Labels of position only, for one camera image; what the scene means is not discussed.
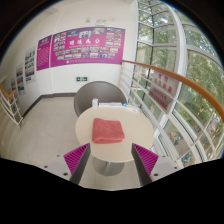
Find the red and white warning sign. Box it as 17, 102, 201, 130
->
148, 69, 181, 112

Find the flat white and blue box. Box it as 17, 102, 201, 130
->
122, 102, 141, 113

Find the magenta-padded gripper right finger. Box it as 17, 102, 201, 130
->
131, 143, 183, 186

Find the white photo poster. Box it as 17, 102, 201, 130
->
15, 63, 26, 96
24, 46, 37, 84

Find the grey table pedestal base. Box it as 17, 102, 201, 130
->
91, 156, 125, 177

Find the narrow magenta text poster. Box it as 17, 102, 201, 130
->
35, 34, 53, 72

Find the white stair railing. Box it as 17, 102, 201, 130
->
0, 76, 25, 129

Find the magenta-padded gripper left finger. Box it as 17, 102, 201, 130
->
42, 142, 92, 185

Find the large magenta photo poster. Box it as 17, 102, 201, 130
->
49, 26, 126, 69

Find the pink towel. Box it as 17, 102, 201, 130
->
91, 117, 126, 145

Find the grey round-back chair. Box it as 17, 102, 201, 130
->
73, 80, 129, 118

